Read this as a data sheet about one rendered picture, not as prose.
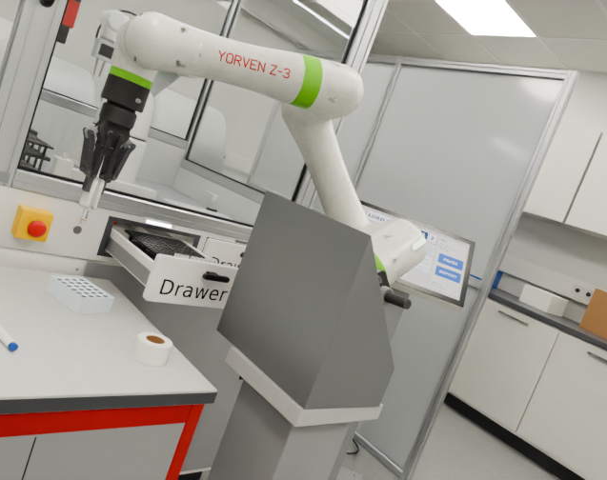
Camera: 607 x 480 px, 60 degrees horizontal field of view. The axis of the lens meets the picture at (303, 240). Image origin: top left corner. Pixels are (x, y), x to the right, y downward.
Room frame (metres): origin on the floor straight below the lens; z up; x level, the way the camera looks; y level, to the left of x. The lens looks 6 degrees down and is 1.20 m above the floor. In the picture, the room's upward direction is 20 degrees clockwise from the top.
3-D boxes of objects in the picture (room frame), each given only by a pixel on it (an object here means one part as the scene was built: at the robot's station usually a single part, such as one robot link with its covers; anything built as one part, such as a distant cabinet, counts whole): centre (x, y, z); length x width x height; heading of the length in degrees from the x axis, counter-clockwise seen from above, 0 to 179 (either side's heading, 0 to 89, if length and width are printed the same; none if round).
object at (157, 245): (1.39, 0.33, 0.87); 0.22 x 0.18 x 0.06; 44
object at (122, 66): (1.16, 0.47, 1.34); 0.13 x 0.11 x 0.14; 30
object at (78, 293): (1.15, 0.43, 0.78); 0.12 x 0.08 x 0.04; 60
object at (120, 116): (1.16, 0.48, 1.16); 0.08 x 0.07 x 0.09; 149
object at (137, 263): (1.40, 0.34, 0.86); 0.40 x 0.26 x 0.06; 44
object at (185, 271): (1.25, 0.19, 0.87); 0.29 x 0.02 x 0.11; 134
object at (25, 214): (1.22, 0.62, 0.88); 0.07 x 0.05 x 0.07; 134
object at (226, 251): (1.68, 0.17, 0.87); 0.29 x 0.02 x 0.11; 134
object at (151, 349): (1.00, 0.21, 0.78); 0.07 x 0.07 x 0.04
